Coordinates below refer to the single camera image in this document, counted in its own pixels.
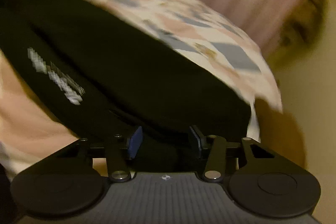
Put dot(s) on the brown hanging jacket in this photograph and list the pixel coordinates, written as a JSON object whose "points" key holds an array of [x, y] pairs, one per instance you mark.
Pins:
{"points": [[299, 33]]}

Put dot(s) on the patchwork quilt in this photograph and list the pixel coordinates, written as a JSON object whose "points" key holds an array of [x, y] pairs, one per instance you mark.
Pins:
{"points": [[28, 133]]}

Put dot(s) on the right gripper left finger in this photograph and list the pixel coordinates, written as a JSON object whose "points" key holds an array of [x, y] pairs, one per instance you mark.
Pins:
{"points": [[134, 142]]}

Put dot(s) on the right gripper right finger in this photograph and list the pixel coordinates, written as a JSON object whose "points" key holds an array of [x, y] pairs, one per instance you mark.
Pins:
{"points": [[199, 137]]}

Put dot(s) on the black garment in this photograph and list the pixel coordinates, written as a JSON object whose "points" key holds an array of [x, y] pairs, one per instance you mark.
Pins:
{"points": [[101, 76]]}

